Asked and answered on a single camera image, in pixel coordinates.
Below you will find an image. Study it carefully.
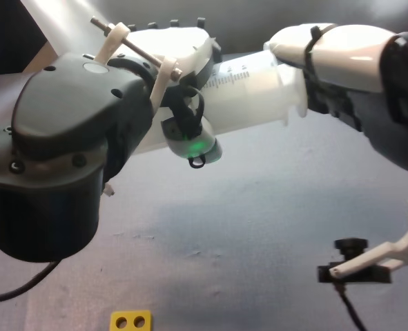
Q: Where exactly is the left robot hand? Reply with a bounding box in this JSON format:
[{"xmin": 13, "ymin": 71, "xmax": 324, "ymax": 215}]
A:
[{"xmin": 119, "ymin": 17, "xmax": 224, "ymax": 165}]

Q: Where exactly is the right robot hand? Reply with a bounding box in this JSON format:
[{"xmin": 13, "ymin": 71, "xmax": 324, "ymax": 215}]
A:
[{"xmin": 263, "ymin": 22, "xmax": 398, "ymax": 134}]

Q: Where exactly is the large translucent white syringe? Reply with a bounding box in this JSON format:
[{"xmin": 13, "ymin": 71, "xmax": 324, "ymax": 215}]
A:
[{"xmin": 129, "ymin": 50, "xmax": 309, "ymax": 157}]

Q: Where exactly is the grey table cloth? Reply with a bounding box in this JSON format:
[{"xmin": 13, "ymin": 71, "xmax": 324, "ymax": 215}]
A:
[{"xmin": 0, "ymin": 51, "xmax": 408, "ymax": 331}]

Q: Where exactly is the yellow block with holes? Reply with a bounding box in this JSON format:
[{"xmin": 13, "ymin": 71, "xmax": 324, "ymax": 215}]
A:
[{"xmin": 109, "ymin": 310, "xmax": 153, "ymax": 331}]

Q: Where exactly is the white camera bracket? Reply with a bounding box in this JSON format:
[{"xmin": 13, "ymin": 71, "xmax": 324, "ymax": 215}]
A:
[{"xmin": 328, "ymin": 189, "xmax": 408, "ymax": 279}]

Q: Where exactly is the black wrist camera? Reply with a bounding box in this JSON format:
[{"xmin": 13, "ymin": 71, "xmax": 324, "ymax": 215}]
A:
[{"xmin": 316, "ymin": 237, "xmax": 392, "ymax": 285}]

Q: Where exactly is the black camera cable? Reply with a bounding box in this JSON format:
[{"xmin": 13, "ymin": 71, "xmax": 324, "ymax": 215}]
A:
[{"xmin": 332, "ymin": 281, "xmax": 368, "ymax": 331}]

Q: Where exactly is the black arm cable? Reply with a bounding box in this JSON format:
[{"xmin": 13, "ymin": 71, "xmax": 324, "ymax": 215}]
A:
[{"xmin": 0, "ymin": 260, "xmax": 61, "ymax": 301}]

